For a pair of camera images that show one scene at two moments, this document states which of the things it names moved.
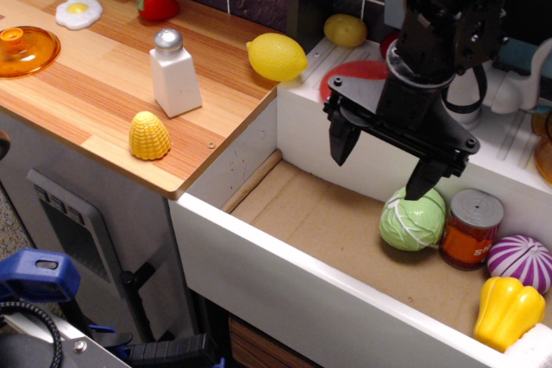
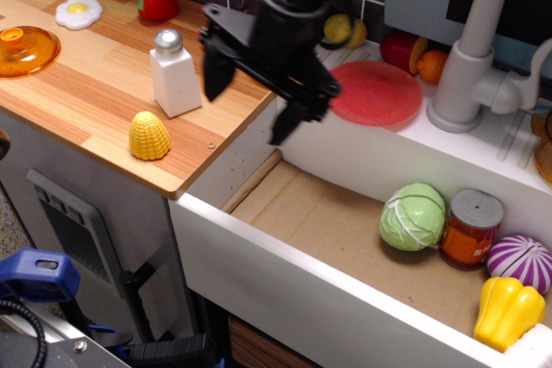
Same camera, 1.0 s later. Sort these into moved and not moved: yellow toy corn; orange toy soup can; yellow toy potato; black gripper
Moved: black gripper
Not moved: orange toy soup can; yellow toy potato; yellow toy corn
